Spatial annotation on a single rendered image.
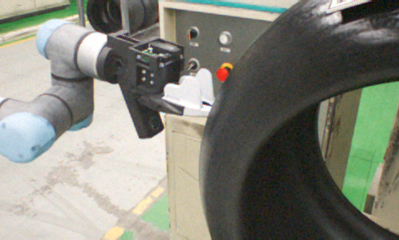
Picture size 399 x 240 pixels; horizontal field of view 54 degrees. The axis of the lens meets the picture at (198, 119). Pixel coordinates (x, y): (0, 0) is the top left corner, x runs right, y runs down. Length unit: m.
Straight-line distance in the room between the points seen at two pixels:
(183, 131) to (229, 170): 0.87
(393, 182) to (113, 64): 0.56
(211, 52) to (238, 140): 0.80
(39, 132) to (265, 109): 0.36
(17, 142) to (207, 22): 0.72
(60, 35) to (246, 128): 0.40
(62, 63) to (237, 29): 0.58
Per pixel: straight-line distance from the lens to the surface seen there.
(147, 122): 0.65
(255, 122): 0.40
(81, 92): 0.73
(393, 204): 0.86
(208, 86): 0.58
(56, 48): 0.71
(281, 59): 0.38
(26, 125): 0.62
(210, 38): 1.19
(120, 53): 0.63
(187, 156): 1.34
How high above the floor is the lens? 1.48
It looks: 27 degrees down
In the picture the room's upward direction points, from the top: straight up
